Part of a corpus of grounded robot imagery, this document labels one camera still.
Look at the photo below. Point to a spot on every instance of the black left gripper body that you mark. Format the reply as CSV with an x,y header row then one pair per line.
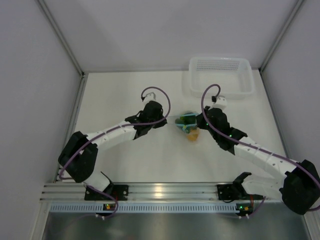
x,y
159,117

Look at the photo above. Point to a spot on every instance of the white perforated plastic basket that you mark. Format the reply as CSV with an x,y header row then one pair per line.
x,y
233,75

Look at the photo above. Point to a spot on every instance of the white slotted cable duct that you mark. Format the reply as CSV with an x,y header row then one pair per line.
x,y
108,208

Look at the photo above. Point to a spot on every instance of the aluminium mounting rail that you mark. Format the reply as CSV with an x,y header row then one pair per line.
x,y
135,192

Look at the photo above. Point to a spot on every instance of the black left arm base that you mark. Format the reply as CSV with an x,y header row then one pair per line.
x,y
119,192

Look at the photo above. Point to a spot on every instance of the dark green fake avocado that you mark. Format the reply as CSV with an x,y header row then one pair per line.
x,y
186,119

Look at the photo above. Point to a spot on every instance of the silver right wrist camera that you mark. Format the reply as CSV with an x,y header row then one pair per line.
x,y
221,103

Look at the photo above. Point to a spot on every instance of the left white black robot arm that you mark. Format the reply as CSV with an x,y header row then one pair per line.
x,y
79,157

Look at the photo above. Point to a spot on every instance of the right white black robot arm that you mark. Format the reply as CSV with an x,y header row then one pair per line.
x,y
296,184

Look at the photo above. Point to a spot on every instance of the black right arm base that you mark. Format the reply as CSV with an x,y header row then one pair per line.
x,y
235,191

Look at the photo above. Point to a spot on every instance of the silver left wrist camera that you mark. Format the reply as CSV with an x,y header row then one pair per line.
x,y
148,97

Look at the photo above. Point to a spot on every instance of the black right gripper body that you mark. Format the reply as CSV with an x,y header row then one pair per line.
x,y
206,110

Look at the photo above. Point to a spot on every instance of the clear zip bag blue seal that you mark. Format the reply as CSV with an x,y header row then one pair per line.
x,y
181,129

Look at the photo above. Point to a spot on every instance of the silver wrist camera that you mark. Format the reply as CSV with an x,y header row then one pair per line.
x,y
221,103
148,97

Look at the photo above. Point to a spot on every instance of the orange fake fruit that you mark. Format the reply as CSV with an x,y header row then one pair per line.
x,y
193,135

